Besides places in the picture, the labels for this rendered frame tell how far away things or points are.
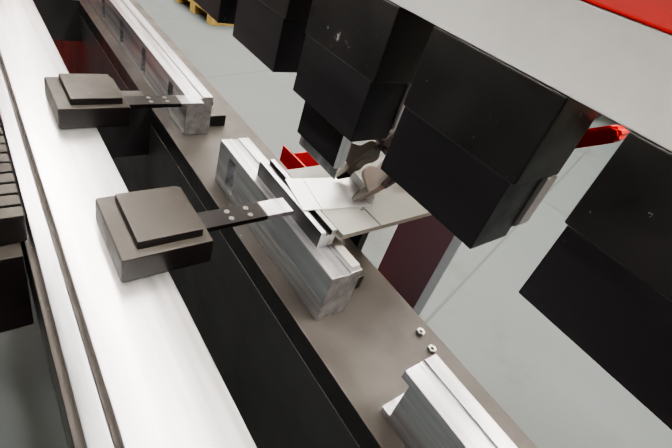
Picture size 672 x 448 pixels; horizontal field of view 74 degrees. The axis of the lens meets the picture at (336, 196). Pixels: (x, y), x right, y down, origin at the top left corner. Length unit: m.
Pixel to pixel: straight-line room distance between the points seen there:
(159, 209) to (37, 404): 1.13
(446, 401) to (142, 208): 0.44
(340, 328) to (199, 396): 0.29
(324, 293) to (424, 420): 0.22
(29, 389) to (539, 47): 1.59
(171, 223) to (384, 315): 0.38
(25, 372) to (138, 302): 1.18
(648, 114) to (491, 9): 0.15
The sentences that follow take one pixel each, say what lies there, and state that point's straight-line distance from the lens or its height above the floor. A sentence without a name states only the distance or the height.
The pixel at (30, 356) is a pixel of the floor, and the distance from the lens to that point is 1.76.
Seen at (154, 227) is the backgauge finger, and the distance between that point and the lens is 0.58.
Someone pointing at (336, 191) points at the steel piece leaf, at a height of 1.00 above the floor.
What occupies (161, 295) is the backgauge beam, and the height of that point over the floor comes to 0.99.
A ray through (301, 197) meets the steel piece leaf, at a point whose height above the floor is 1.00.
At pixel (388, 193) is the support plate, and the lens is 0.82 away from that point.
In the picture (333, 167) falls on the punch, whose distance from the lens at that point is 0.64.
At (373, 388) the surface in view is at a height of 0.88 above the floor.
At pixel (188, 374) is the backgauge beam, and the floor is 0.98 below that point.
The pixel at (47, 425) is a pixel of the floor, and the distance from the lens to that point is 1.63.
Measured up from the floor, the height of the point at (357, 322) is 0.87.
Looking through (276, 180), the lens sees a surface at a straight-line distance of 0.76.
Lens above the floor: 1.42
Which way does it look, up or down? 33 degrees down
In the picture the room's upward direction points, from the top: 19 degrees clockwise
